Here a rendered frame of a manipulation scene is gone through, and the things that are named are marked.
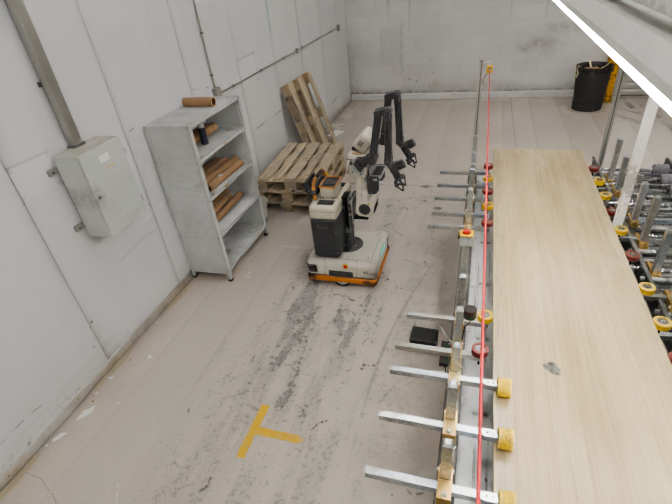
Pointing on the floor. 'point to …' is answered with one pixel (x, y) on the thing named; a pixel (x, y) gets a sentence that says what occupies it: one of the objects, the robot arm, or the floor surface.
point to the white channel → (640, 128)
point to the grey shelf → (172, 155)
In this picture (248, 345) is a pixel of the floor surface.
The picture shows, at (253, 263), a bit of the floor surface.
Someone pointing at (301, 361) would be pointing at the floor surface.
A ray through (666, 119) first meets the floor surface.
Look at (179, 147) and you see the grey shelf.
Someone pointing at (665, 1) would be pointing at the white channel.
